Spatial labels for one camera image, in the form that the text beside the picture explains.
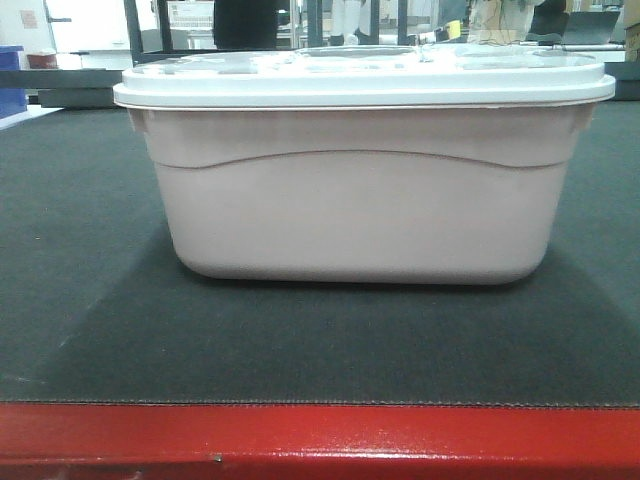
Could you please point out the white bin lid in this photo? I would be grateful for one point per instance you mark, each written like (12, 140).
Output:
(368, 77)

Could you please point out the dark grey table mat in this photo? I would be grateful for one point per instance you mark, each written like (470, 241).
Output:
(96, 307)

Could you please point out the blue crate at left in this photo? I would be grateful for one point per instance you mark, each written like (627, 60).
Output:
(13, 97)

